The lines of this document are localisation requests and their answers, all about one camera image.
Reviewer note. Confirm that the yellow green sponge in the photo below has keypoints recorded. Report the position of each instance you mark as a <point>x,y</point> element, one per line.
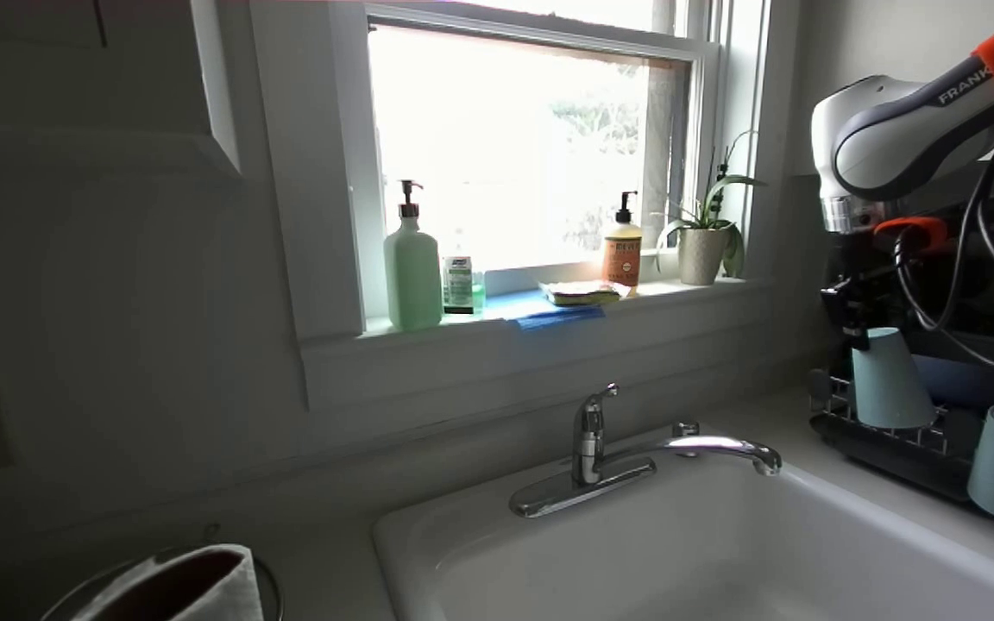
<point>580,294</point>

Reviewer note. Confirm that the blue sponge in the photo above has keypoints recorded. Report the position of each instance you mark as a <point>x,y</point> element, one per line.
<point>535,313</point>

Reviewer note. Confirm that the amber soap dispenser bottle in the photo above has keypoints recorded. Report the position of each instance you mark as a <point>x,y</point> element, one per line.
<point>623,241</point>

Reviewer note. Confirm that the chrome faucet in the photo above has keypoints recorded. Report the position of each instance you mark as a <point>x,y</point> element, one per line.
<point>598,469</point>

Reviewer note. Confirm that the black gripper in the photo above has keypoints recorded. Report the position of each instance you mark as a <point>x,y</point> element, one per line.
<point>880,281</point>

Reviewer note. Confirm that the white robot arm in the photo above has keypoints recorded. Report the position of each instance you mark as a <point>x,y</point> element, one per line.
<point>880,140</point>

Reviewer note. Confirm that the white kitchen sink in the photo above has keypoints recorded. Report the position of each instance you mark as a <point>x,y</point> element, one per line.
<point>679,545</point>

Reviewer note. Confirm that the white pot orchid plant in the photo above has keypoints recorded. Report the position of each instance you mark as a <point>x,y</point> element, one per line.
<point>706,238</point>

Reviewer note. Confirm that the small glass jar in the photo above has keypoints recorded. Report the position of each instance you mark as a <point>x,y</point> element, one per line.
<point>461,284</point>

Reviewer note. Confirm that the dish drying rack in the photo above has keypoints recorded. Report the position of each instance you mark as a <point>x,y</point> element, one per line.
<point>936,457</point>

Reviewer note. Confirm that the green soap dispenser bottle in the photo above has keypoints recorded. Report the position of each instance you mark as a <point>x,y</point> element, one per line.
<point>412,265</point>

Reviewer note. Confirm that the blue bowl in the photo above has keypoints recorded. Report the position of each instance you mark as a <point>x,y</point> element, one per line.
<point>958,383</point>

